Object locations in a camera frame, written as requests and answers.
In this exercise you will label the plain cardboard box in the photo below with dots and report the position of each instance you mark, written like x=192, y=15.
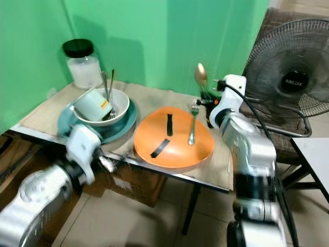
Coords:
x=139, y=188

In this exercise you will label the slanted black tape strip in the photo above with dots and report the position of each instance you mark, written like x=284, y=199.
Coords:
x=160, y=148

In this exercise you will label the black standing fan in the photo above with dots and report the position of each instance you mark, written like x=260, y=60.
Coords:
x=288, y=62

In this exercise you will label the metal spoon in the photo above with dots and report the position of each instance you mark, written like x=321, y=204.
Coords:
x=201, y=73

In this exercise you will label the metal framed table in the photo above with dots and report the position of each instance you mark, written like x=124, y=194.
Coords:
x=200, y=181

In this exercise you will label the white bowl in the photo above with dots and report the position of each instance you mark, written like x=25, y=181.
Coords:
x=122, y=105

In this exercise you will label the green backdrop cloth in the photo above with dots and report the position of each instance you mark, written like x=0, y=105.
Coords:
x=159, y=36

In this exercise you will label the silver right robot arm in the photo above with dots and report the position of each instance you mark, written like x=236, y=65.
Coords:
x=252, y=154

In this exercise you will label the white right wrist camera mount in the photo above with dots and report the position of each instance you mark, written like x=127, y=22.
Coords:
x=231, y=98

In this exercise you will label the glass jar with black lid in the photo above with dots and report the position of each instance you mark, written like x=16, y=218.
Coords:
x=84, y=71

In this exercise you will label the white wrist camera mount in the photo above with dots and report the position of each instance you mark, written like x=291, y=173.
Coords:
x=85, y=146
x=231, y=98

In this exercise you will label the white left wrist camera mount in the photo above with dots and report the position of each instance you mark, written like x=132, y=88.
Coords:
x=85, y=146

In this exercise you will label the metal fork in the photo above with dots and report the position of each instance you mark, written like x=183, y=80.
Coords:
x=193, y=123

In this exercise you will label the teal plate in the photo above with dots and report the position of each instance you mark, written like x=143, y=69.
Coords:
x=64, y=123

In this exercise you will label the beige table mat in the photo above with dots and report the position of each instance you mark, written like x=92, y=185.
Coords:
x=149, y=95

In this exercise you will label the short black tape strip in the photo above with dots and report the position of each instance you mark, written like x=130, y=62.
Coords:
x=169, y=126

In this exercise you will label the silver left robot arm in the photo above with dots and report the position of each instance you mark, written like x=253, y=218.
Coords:
x=41, y=200

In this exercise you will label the orange plate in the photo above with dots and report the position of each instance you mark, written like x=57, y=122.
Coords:
x=185, y=152

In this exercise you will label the printed cardboard box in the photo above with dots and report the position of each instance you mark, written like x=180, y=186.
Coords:
x=11, y=154

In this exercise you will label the pale green mug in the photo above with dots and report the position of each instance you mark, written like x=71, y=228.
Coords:
x=90, y=105

